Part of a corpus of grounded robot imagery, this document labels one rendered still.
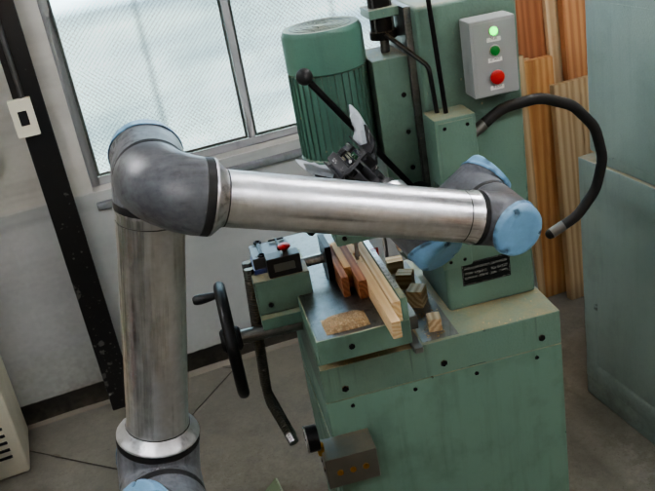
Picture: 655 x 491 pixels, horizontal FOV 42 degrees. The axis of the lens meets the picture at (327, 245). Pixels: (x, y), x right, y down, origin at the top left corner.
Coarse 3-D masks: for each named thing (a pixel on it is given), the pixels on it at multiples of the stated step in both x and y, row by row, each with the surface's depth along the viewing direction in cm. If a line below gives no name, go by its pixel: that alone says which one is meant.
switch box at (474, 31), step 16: (480, 16) 175; (496, 16) 172; (512, 16) 172; (464, 32) 174; (480, 32) 172; (512, 32) 173; (464, 48) 176; (480, 48) 173; (512, 48) 174; (464, 64) 179; (480, 64) 174; (496, 64) 175; (512, 64) 176; (480, 80) 176; (512, 80) 177; (480, 96) 177
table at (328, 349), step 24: (288, 240) 232; (312, 240) 230; (336, 288) 202; (288, 312) 201; (312, 312) 193; (336, 312) 191; (312, 336) 186; (336, 336) 182; (360, 336) 182; (384, 336) 184; (408, 336) 185; (336, 360) 183
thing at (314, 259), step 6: (318, 234) 209; (318, 240) 209; (324, 240) 205; (324, 246) 202; (324, 252) 203; (330, 252) 202; (300, 258) 205; (306, 258) 205; (312, 258) 205; (318, 258) 205; (324, 258) 206; (330, 258) 202; (306, 264) 205; (312, 264) 206; (324, 264) 209; (330, 264) 203; (330, 270) 203; (330, 276) 204
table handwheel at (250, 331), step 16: (224, 288) 201; (224, 304) 195; (224, 320) 193; (224, 336) 192; (240, 336) 204; (256, 336) 205; (272, 336) 206; (224, 352) 205; (240, 352) 218; (240, 368) 193; (240, 384) 195
